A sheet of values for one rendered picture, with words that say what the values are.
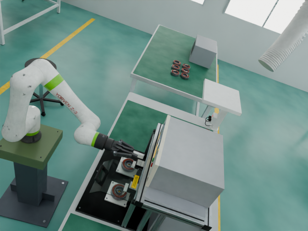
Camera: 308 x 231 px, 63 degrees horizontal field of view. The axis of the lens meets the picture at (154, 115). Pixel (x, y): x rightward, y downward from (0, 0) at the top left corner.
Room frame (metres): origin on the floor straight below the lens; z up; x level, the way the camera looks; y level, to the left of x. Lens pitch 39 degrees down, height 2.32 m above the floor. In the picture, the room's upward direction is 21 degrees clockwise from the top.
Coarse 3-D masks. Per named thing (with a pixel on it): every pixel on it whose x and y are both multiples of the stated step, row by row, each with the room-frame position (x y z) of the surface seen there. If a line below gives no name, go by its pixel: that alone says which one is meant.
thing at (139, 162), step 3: (138, 159) 1.24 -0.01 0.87; (135, 162) 1.23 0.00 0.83; (138, 162) 1.21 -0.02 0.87; (141, 162) 1.22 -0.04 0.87; (144, 162) 1.23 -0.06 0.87; (132, 165) 1.20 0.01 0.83; (135, 165) 1.18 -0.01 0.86; (138, 165) 1.18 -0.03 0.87; (141, 165) 1.19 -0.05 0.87; (141, 168) 1.18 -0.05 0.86
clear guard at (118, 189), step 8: (112, 160) 0.99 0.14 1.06; (112, 168) 0.93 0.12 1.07; (120, 168) 0.95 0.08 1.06; (128, 168) 0.98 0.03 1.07; (136, 168) 1.00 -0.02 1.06; (104, 176) 0.87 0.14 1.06; (112, 176) 0.88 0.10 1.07; (120, 176) 0.90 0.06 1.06; (128, 176) 0.92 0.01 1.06; (96, 184) 0.82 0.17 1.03; (104, 184) 0.81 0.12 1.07; (112, 184) 0.83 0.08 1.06; (120, 184) 0.85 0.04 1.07; (128, 184) 0.87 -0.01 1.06; (104, 192) 0.76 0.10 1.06; (112, 192) 0.78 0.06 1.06; (120, 192) 0.80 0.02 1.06; (128, 192) 0.82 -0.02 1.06; (136, 192) 0.84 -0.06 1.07; (128, 200) 0.77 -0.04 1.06
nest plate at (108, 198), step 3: (108, 195) 0.93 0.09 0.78; (105, 198) 0.90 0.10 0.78; (108, 198) 0.90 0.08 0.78; (111, 198) 0.91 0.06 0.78; (108, 201) 0.89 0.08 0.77; (111, 201) 0.89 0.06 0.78; (114, 201) 0.90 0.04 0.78; (117, 201) 0.91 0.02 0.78; (120, 201) 0.92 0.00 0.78; (123, 201) 0.93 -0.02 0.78; (126, 201) 0.93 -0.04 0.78; (117, 204) 0.89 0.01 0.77; (120, 204) 0.90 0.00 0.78; (123, 204) 0.90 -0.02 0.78
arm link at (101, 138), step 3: (99, 135) 1.00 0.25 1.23; (102, 135) 1.01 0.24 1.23; (105, 135) 1.02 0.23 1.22; (96, 138) 0.97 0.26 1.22; (99, 138) 0.98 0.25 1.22; (102, 138) 0.98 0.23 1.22; (105, 138) 0.99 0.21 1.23; (96, 141) 0.96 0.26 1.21; (99, 141) 0.97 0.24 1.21; (102, 141) 0.97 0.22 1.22; (105, 141) 0.99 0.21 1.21; (96, 144) 0.95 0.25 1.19; (99, 144) 0.96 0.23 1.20; (102, 144) 0.96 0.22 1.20; (96, 147) 0.95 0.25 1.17; (99, 147) 0.95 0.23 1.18; (102, 147) 0.95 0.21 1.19
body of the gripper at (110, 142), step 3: (108, 138) 1.01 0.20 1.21; (111, 138) 1.02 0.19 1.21; (108, 141) 0.99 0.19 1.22; (111, 141) 1.00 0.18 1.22; (114, 141) 1.03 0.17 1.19; (117, 141) 1.04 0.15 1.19; (105, 144) 0.97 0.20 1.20; (108, 144) 0.97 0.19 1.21; (111, 144) 0.98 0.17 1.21; (114, 144) 1.00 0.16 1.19; (105, 147) 0.96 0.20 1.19; (108, 147) 0.97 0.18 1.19; (111, 147) 0.98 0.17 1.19; (114, 147) 0.98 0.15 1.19; (108, 150) 0.97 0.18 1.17; (111, 150) 0.96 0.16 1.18; (114, 150) 0.96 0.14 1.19; (117, 150) 0.97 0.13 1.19
